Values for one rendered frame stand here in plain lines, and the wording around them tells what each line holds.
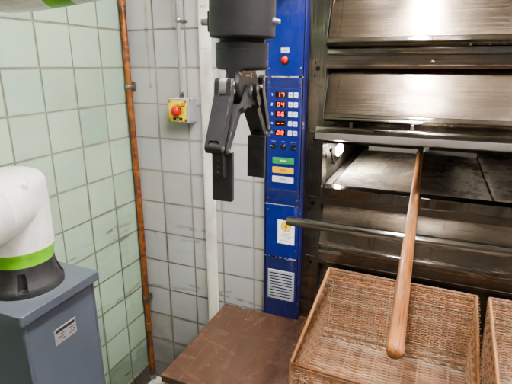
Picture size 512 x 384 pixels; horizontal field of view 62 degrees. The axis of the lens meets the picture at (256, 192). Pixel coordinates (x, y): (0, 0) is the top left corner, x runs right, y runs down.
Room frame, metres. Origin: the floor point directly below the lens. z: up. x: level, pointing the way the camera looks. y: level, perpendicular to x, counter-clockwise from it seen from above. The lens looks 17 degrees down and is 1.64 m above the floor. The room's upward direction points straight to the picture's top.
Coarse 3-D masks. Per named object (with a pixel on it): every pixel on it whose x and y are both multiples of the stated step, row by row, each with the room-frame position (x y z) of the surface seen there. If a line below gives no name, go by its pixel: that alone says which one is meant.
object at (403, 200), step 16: (336, 192) 1.59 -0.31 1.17; (352, 192) 1.57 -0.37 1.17; (368, 192) 1.54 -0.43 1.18; (384, 192) 1.54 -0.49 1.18; (400, 192) 1.54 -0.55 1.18; (432, 208) 1.46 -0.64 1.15; (448, 208) 1.44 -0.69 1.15; (464, 208) 1.42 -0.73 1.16; (480, 208) 1.40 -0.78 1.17; (496, 208) 1.38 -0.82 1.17
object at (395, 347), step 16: (416, 160) 1.99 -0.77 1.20; (416, 176) 1.66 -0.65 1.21; (416, 192) 1.44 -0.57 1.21; (416, 208) 1.28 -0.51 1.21; (416, 224) 1.16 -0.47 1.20; (400, 256) 0.95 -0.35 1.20; (400, 272) 0.85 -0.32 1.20; (400, 288) 0.77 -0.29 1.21; (400, 304) 0.71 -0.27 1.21; (400, 320) 0.66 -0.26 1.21; (400, 336) 0.62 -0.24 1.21; (400, 352) 0.59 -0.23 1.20
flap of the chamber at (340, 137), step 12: (384, 144) 1.56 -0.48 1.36; (396, 144) 1.37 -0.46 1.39; (408, 144) 1.36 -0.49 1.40; (420, 144) 1.34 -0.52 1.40; (432, 144) 1.33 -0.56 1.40; (444, 144) 1.32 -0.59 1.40; (456, 144) 1.30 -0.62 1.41; (468, 144) 1.29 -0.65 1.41; (480, 144) 1.28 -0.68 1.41; (492, 144) 1.27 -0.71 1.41; (504, 144) 1.26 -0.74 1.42
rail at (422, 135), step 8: (320, 128) 1.47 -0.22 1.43; (328, 128) 1.46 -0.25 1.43; (336, 128) 1.45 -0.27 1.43; (344, 128) 1.44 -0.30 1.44; (352, 128) 1.44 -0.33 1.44; (400, 136) 1.37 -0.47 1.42; (408, 136) 1.36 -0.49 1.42; (416, 136) 1.35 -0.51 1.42; (424, 136) 1.34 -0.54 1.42; (432, 136) 1.33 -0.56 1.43; (440, 136) 1.33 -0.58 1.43; (448, 136) 1.32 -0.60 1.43; (456, 136) 1.31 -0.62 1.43; (464, 136) 1.30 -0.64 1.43; (472, 136) 1.29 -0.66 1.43; (480, 136) 1.28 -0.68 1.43; (488, 136) 1.28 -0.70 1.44; (496, 136) 1.27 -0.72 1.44; (504, 136) 1.26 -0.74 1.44
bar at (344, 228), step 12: (288, 216) 1.29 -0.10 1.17; (312, 228) 1.24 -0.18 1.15; (324, 228) 1.23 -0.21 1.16; (336, 228) 1.21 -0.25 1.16; (348, 228) 1.20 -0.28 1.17; (360, 228) 1.19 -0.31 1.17; (372, 228) 1.19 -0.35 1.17; (396, 240) 1.15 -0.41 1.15; (420, 240) 1.12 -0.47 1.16; (432, 240) 1.11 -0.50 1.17; (444, 240) 1.10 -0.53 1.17; (456, 240) 1.10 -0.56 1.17; (480, 252) 1.06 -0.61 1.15; (492, 252) 1.05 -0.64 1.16; (504, 252) 1.04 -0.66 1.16
